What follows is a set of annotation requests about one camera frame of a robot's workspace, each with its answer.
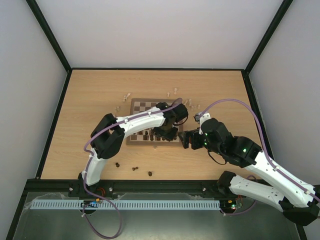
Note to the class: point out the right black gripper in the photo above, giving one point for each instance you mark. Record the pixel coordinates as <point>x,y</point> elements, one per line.
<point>191,140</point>

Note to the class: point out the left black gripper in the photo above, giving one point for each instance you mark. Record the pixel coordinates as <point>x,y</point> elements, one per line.
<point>168,138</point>

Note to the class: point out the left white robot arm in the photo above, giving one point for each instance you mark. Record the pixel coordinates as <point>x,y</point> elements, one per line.
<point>107,138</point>

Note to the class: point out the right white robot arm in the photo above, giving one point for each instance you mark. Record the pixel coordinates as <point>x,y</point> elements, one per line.
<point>297,200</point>

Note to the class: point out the right base circuit board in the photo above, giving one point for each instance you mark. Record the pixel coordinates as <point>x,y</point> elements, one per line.
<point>231,204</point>

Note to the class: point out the base circuit board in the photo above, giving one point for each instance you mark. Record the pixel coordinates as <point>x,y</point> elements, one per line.
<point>91,203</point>
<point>231,204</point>

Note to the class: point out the left base circuit board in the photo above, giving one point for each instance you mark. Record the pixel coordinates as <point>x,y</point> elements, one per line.
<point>91,203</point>

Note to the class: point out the wooden chessboard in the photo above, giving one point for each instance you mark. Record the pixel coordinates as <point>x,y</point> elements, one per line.
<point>139,105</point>

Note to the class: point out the black aluminium frame rail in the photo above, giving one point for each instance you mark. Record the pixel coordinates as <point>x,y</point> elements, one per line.
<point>124,186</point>

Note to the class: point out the white slotted cable duct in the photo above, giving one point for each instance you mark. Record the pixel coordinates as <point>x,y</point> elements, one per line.
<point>71,204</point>

